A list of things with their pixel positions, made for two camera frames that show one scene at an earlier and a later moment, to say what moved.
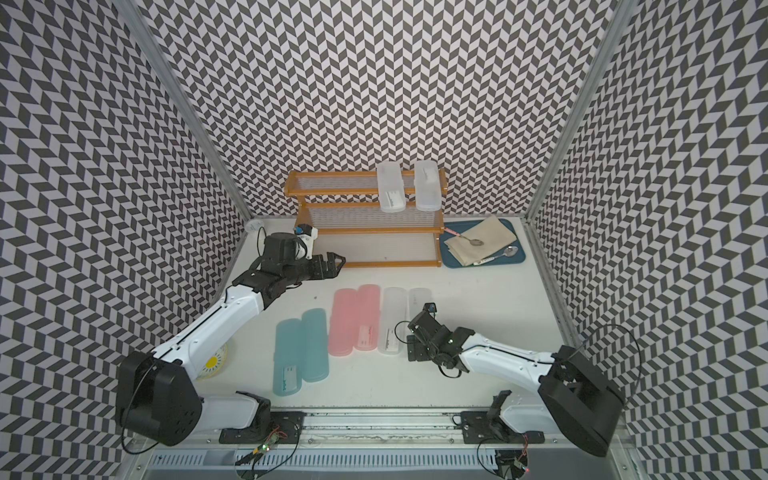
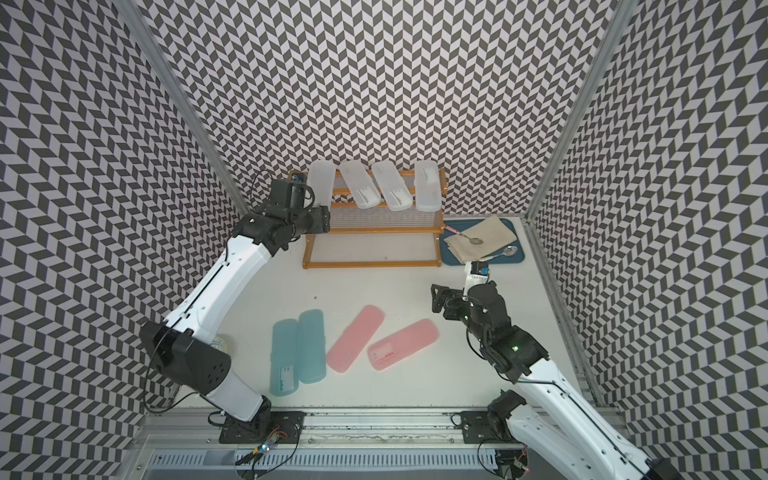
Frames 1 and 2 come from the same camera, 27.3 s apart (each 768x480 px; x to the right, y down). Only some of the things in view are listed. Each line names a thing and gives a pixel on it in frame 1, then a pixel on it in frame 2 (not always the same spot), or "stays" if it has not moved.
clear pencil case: (392, 321) to (321, 176)
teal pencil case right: (314, 346) stays
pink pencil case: (343, 324) to (353, 338)
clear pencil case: (417, 297) to (360, 184)
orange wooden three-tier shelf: (343, 207) stays
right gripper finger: (419, 327) to (457, 309)
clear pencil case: (391, 187) stays
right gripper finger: (416, 351) to (437, 297)
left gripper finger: (319, 267) to (320, 220)
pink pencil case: (368, 317) to (400, 345)
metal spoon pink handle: (473, 241) stays
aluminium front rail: (395, 428) stays
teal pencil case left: (287, 360) stays
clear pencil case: (427, 185) stays
